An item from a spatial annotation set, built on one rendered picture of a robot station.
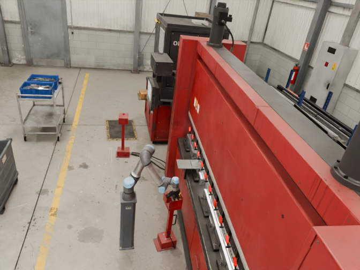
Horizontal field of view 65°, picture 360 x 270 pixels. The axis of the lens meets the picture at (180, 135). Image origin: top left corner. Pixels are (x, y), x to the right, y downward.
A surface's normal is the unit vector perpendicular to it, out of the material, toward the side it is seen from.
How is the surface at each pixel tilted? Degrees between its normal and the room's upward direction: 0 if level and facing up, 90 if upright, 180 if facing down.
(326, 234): 0
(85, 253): 0
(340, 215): 90
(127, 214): 90
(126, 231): 90
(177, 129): 90
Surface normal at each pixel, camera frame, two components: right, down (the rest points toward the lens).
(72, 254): 0.12, -0.86
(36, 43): 0.20, 0.50
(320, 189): -0.98, -0.04
